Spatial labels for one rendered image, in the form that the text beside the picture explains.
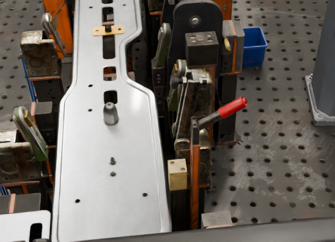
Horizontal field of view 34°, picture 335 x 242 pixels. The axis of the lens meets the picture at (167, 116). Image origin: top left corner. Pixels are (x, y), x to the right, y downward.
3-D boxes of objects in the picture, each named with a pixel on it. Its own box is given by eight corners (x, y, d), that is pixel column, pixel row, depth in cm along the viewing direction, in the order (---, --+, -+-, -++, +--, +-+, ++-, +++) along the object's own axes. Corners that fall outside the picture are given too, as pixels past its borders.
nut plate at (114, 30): (92, 36, 144) (91, 32, 143) (92, 28, 147) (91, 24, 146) (124, 34, 145) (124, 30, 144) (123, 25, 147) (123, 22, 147)
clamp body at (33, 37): (39, 122, 165) (14, 26, 140) (80, 119, 165) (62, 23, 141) (37, 145, 158) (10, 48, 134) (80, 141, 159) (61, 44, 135)
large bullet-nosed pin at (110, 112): (104, 121, 124) (101, 99, 119) (118, 119, 124) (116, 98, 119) (104, 130, 121) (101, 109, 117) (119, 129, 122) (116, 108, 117)
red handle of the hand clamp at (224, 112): (173, 127, 110) (241, 89, 105) (179, 133, 111) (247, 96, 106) (175, 142, 107) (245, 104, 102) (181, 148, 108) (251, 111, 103)
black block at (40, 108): (38, 179, 149) (14, 99, 129) (78, 175, 150) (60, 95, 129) (35, 202, 143) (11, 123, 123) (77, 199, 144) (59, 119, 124)
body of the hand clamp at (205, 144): (176, 229, 136) (174, 129, 112) (204, 226, 136) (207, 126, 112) (179, 249, 132) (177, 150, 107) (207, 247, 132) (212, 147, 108)
